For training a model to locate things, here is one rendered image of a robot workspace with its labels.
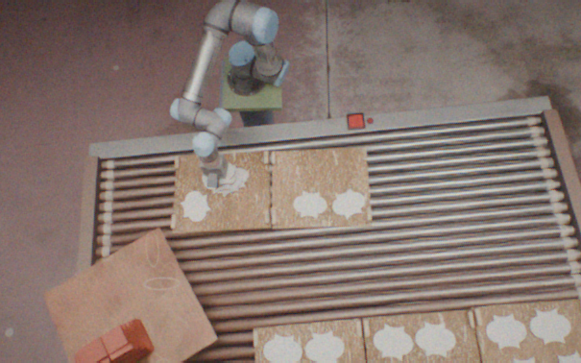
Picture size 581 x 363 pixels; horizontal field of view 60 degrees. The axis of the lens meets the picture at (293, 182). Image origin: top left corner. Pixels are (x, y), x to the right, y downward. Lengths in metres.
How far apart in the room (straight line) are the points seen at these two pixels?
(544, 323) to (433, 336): 0.41
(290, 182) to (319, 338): 0.65
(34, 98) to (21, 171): 0.55
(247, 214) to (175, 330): 0.54
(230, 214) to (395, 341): 0.82
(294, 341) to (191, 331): 0.39
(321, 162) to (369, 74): 1.45
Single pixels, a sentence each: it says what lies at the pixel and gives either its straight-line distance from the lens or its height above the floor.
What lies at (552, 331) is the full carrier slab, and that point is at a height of 0.95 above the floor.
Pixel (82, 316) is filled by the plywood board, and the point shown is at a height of 1.04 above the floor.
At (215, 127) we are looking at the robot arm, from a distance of 1.85.
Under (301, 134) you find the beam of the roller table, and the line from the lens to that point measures 2.27.
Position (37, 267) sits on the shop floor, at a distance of 3.47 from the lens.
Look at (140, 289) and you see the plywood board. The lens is 2.05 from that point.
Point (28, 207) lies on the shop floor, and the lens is 3.63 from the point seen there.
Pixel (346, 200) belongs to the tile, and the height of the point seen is 0.95.
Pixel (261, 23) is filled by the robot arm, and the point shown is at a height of 1.53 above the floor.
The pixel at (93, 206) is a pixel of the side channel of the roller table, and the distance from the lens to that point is 2.32.
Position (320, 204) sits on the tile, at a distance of 2.11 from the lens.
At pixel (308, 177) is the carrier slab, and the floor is 0.94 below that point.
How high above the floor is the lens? 2.94
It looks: 68 degrees down
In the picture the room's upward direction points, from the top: 9 degrees counter-clockwise
